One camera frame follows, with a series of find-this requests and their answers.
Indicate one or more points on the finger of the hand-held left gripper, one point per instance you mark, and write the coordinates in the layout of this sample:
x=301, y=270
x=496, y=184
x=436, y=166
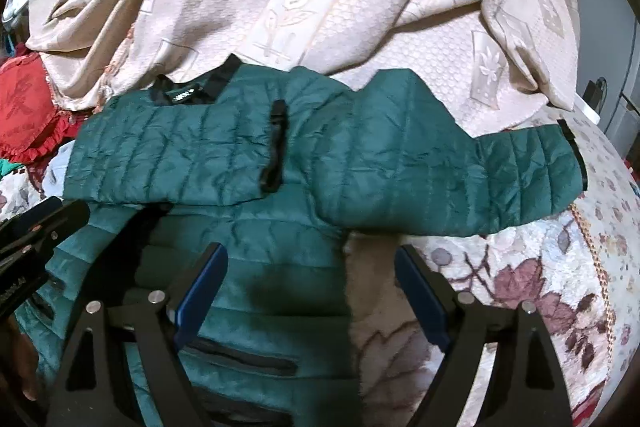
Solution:
x=62, y=227
x=30, y=217

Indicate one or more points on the small black device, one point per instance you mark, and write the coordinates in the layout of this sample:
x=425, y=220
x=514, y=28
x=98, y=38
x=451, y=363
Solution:
x=596, y=97

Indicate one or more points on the green quilted puffer jacket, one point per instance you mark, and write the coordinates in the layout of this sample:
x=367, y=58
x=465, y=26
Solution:
x=240, y=167

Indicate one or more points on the red ruffled heart pillow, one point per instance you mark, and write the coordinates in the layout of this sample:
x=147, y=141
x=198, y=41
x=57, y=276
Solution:
x=27, y=107

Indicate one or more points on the green cloth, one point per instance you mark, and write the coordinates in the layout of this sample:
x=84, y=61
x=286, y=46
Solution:
x=6, y=167

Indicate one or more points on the red and white floral blanket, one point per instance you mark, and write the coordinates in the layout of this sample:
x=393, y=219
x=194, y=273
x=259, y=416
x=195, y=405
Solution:
x=540, y=287

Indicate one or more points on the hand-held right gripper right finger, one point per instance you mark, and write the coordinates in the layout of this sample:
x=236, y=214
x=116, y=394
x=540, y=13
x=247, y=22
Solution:
x=421, y=292

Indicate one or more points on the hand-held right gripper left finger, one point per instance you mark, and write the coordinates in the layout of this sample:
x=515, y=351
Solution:
x=201, y=291

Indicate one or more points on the white cabinet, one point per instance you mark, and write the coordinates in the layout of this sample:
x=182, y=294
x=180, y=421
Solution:
x=607, y=32

